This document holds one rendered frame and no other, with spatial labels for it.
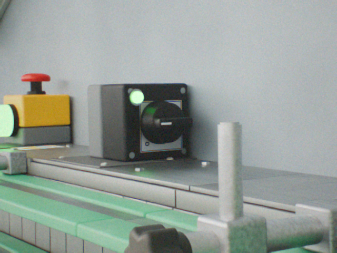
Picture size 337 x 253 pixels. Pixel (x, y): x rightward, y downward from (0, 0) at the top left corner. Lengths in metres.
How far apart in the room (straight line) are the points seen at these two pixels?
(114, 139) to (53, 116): 0.27
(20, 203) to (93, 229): 0.13
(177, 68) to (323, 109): 0.21
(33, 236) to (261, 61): 0.32
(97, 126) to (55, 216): 0.23
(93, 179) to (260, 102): 0.17
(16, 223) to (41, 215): 0.29
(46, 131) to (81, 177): 0.29
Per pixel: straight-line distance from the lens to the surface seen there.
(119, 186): 0.58
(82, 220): 0.47
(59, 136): 0.94
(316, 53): 0.57
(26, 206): 0.54
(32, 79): 0.94
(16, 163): 0.76
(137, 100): 0.65
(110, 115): 0.68
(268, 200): 0.43
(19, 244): 0.76
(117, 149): 0.67
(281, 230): 0.35
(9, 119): 0.92
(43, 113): 0.93
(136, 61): 0.79
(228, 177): 0.33
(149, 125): 0.65
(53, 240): 0.71
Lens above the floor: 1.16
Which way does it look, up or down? 34 degrees down
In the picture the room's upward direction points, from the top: 93 degrees counter-clockwise
